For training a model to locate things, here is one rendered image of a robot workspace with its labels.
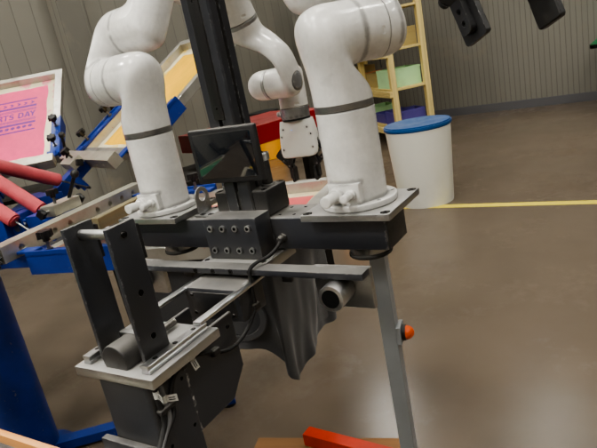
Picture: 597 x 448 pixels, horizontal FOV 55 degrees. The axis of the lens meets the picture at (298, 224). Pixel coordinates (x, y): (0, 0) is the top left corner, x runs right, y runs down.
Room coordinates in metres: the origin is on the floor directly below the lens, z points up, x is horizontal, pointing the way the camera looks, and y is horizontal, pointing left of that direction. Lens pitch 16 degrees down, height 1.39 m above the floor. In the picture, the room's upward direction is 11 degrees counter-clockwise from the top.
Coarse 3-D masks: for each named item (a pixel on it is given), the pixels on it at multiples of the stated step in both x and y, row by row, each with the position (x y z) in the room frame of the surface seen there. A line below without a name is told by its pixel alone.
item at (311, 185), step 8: (288, 184) 1.83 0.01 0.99; (296, 184) 1.82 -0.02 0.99; (304, 184) 1.81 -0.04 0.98; (312, 184) 1.80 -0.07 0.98; (320, 184) 1.79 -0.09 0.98; (208, 192) 1.95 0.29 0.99; (288, 192) 1.83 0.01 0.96; (296, 192) 1.82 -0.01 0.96; (304, 192) 1.81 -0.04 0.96; (320, 192) 1.63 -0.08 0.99; (328, 192) 1.61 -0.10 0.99; (312, 200) 1.55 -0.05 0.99; (152, 248) 1.39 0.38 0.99; (160, 248) 1.38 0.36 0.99; (200, 248) 1.34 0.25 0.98; (208, 248) 1.33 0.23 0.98; (152, 256) 1.39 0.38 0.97; (160, 256) 1.39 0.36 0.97; (168, 256) 1.38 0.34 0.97; (176, 256) 1.37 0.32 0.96; (184, 256) 1.36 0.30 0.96; (192, 256) 1.35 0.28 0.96; (200, 256) 1.34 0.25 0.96; (208, 256) 1.33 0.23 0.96
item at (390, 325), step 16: (384, 272) 1.32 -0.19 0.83; (384, 288) 1.32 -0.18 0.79; (384, 304) 1.32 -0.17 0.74; (384, 320) 1.33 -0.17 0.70; (400, 320) 1.35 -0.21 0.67; (384, 336) 1.33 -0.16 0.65; (400, 336) 1.31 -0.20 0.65; (400, 352) 1.33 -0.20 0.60; (400, 368) 1.32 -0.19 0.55; (400, 384) 1.32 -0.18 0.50; (400, 400) 1.32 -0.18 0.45; (400, 416) 1.33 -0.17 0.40; (400, 432) 1.33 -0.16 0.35
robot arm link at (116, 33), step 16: (128, 0) 1.20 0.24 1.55; (144, 0) 1.18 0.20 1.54; (160, 0) 1.19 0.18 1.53; (112, 16) 1.20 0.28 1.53; (128, 16) 1.17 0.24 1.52; (144, 16) 1.16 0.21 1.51; (160, 16) 1.18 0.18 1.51; (96, 32) 1.22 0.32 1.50; (112, 32) 1.19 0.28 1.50; (128, 32) 1.17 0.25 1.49; (144, 32) 1.16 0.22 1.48; (160, 32) 1.18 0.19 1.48; (96, 48) 1.21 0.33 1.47; (112, 48) 1.22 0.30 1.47; (128, 48) 1.19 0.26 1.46; (144, 48) 1.18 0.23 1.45
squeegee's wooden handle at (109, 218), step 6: (132, 198) 1.74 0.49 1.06; (120, 204) 1.68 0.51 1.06; (126, 204) 1.69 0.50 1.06; (108, 210) 1.64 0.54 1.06; (114, 210) 1.64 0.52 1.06; (120, 210) 1.66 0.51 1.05; (96, 216) 1.59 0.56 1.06; (102, 216) 1.59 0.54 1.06; (108, 216) 1.61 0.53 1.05; (114, 216) 1.63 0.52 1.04; (120, 216) 1.65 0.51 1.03; (96, 222) 1.56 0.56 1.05; (102, 222) 1.58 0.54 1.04; (108, 222) 1.60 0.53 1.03; (114, 222) 1.62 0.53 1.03; (102, 228) 1.57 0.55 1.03
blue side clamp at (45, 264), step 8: (56, 248) 1.55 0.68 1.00; (64, 248) 1.49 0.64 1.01; (104, 248) 1.44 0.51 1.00; (32, 256) 1.53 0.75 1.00; (40, 256) 1.52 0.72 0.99; (48, 256) 1.51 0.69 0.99; (56, 256) 1.50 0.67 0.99; (64, 256) 1.49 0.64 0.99; (104, 256) 1.44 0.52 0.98; (32, 264) 1.54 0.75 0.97; (40, 264) 1.53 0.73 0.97; (48, 264) 1.52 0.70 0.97; (56, 264) 1.50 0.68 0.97; (64, 264) 1.49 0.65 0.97; (112, 264) 1.43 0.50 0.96; (32, 272) 1.54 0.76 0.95; (40, 272) 1.53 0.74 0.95; (48, 272) 1.52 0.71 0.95; (56, 272) 1.51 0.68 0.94; (64, 272) 1.50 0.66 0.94; (72, 272) 1.49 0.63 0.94
